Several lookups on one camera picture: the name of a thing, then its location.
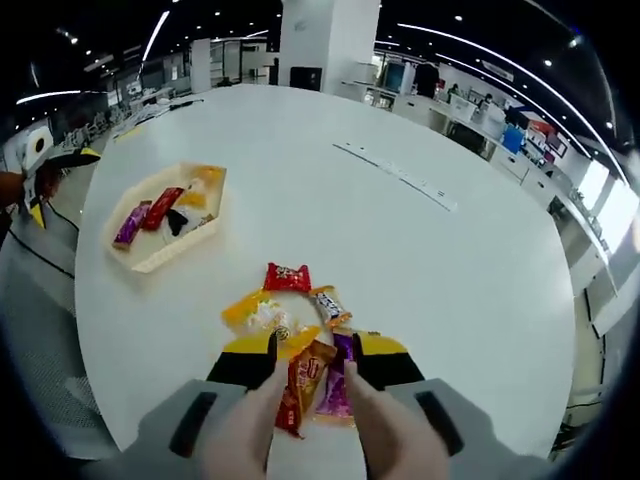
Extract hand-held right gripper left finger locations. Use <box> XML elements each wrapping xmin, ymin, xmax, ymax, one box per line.
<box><xmin>117</xmin><ymin>331</ymin><xmax>280</xmax><ymax>480</ymax></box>

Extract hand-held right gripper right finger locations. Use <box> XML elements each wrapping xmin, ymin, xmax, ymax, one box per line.
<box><xmin>351</xmin><ymin>331</ymin><xmax>506</xmax><ymax>480</ymax></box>

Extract pink food tongs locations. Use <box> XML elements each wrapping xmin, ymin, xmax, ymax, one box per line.
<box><xmin>199</xmin><ymin>359</ymin><xmax>450</xmax><ymax>480</ymax></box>

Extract dark red food bar packet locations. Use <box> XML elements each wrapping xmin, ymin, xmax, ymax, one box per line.
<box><xmin>141</xmin><ymin>186</ymin><xmax>185</xmax><ymax>231</ymax></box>

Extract cream hexagonal tray container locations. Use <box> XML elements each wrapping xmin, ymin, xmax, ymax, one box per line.
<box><xmin>103</xmin><ymin>160</ymin><xmax>228</xmax><ymax>274</ymax></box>

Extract small black food packet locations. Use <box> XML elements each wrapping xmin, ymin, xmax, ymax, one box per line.
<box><xmin>164</xmin><ymin>208</ymin><xmax>190</xmax><ymax>239</ymax></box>

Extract clear orange-ended food packet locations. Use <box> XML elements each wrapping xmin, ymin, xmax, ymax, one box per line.
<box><xmin>177</xmin><ymin>166</ymin><xmax>227</xmax><ymax>212</ymax></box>

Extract purple food packet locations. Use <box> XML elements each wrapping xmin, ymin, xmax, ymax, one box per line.
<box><xmin>314</xmin><ymin>331</ymin><xmax>357</xmax><ymax>429</ymax></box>

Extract red-orange food packet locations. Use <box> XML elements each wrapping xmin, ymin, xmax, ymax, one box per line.
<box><xmin>274</xmin><ymin>340</ymin><xmax>338</xmax><ymax>441</ymax></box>

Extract small white-blue candy food packet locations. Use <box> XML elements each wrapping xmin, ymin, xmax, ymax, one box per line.
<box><xmin>308</xmin><ymin>284</ymin><xmax>353</xmax><ymax>329</ymax></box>

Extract small red food packet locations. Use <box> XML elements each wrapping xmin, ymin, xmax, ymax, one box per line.
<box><xmin>263</xmin><ymin>261</ymin><xmax>312</xmax><ymax>293</ymax></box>

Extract person's left hand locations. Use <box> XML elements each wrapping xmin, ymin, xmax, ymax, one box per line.
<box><xmin>35</xmin><ymin>163</ymin><xmax>62</xmax><ymax>200</ymax></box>

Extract grey mesh office chair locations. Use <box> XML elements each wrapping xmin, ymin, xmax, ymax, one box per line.
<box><xmin>0</xmin><ymin>214</ymin><xmax>121</xmax><ymax>456</ymax></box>

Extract black floor cabinet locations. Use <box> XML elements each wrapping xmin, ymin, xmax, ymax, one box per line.
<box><xmin>289</xmin><ymin>66</ymin><xmax>323</xmax><ymax>91</ymax></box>

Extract white square pillar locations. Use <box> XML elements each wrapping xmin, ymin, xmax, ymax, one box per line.
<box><xmin>278</xmin><ymin>0</ymin><xmax>381</xmax><ymax>96</ymax></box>

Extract long white office counter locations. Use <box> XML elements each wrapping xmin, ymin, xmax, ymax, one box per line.
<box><xmin>339</xmin><ymin>74</ymin><xmax>631</xmax><ymax>331</ymax></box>

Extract blue storage box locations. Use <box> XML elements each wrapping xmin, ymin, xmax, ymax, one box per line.
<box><xmin>502</xmin><ymin>123</ymin><xmax>526</xmax><ymax>154</ymax></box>

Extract white desktop monitor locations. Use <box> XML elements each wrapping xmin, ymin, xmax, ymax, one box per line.
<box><xmin>383</xmin><ymin>60</ymin><xmax>416</xmax><ymax>95</ymax></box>

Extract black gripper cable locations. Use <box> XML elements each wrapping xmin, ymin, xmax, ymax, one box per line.
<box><xmin>7</xmin><ymin>207</ymin><xmax>81</xmax><ymax>277</ymax></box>

